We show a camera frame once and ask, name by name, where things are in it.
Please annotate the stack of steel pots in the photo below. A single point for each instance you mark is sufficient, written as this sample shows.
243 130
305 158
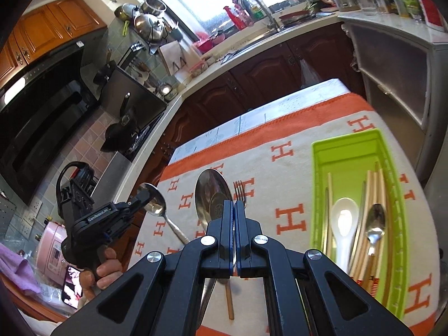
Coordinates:
150 21

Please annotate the white patterned table cover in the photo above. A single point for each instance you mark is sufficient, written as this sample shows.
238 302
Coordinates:
280 108

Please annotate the brown wooden chopstick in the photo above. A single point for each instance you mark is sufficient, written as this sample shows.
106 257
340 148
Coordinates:
382 192
230 301

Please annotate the red printed card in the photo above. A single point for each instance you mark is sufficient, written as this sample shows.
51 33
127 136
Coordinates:
432 7

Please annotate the steel fork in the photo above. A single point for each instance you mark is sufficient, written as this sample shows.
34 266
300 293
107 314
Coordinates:
240 196

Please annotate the black range hood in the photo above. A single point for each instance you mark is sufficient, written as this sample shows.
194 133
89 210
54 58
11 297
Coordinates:
45 119

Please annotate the grey orange printed blanket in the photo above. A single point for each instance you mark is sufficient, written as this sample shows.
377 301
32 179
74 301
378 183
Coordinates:
280 189

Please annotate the dark wooden base cabinets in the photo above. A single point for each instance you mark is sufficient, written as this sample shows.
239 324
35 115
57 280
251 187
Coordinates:
245 80

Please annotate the white ceramic spoon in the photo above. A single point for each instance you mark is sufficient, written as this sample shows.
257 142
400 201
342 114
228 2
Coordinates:
344 217

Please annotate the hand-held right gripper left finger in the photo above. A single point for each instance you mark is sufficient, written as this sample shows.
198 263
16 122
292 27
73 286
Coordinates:
229 224

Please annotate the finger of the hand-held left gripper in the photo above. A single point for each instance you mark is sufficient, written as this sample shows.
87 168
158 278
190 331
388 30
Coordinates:
134 205

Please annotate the black wok with lid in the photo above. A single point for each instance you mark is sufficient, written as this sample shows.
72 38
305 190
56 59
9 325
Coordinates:
120 133

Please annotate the smartphone lit screen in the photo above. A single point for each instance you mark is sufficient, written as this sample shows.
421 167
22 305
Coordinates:
72 287

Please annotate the purple cloth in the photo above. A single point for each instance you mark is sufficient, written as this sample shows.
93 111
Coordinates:
17 266

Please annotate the white countertop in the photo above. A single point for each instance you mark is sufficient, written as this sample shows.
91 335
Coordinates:
245 40

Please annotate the green plastic utensil tray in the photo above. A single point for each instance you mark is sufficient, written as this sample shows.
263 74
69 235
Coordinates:
350 150

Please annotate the small steel spoon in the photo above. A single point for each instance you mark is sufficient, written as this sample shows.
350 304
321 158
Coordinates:
375 220

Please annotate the cream chopstick red striped end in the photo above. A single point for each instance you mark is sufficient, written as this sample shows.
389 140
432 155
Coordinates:
367 189

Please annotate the pink rice cooker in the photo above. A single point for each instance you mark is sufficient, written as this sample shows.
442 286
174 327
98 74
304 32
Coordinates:
52 248

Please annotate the silver frosted door cabinet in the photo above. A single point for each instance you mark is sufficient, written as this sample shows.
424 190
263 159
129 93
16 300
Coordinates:
392 87

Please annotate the steel kitchen faucet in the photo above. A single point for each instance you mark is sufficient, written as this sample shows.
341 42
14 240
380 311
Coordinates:
262 7

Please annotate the white cutting board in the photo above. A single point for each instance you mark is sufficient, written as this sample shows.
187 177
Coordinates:
173 56

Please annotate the large plain steel spoon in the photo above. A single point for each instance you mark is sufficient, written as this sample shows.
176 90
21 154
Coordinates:
210 196

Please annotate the person's left hand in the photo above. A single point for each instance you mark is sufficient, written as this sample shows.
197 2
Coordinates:
108 269

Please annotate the light wooden wall cabinets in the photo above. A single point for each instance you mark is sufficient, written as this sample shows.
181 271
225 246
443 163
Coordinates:
52 24

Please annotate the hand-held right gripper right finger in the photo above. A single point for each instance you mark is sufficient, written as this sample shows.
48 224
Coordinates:
239 224

